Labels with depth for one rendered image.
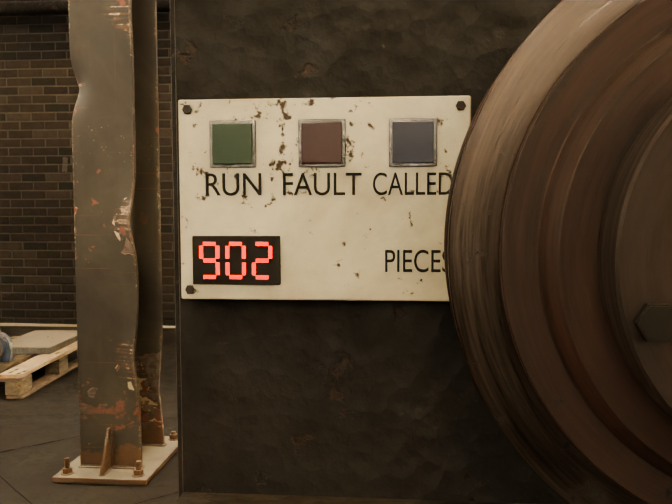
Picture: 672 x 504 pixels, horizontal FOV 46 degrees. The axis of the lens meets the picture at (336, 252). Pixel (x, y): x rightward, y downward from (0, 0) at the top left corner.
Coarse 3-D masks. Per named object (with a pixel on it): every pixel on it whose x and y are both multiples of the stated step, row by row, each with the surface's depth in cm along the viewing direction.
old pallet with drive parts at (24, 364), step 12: (72, 348) 522; (12, 360) 486; (24, 360) 493; (36, 360) 485; (48, 360) 486; (60, 360) 502; (0, 372) 503; (12, 372) 453; (24, 372) 452; (48, 372) 501; (60, 372) 503; (12, 384) 448; (24, 384) 452; (36, 384) 475; (12, 396) 449; (24, 396) 452
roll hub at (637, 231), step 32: (640, 160) 47; (640, 192) 47; (608, 224) 49; (640, 224) 47; (608, 256) 49; (640, 256) 47; (608, 288) 49; (640, 288) 47; (608, 320) 51; (640, 352) 47; (640, 384) 52
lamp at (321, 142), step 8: (304, 128) 69; (312, 128) 69; (320, 128) 69; (328, 128) 69; (336, 128) 69; (304, 136) 69; (312, 136) 69; (320, 136) 69; (328, 136) 69; (336, 136) 69; (304, 144) 70; (312, 144) 69; (320, 144) 69; (328, 144) 69; (336, 144) 69; (304, 152) 70; (312, 152) 70; (320, 152) 69; (328, 152) 69; (336, 152) 69; (304, 160) 70; (312, 160) 70; (320, 160) 70; (328, 160) 69; (336, 160) 69
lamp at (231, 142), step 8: (216, 128) 70; (224, 128) 70; (232, 128) 70; (240, 128) 70; (248, 128) 70; (216, 136) 70; (224, 136) 70; (232, 136) 70; (240, 136) 70; (248, 136) 70; (216, 144) 70; (224, 144) 70; (232, 144) 70; (240, 144) 70; (248, 144) 70; (216, 152) 70; (224, 152) 70; (232, 152) 70; (240, 152) 70; (248, 152) 70; (216, 160) 70; (224, 160) 70; (232, 160) 70; (240, 160) 70; (248, 160) 70
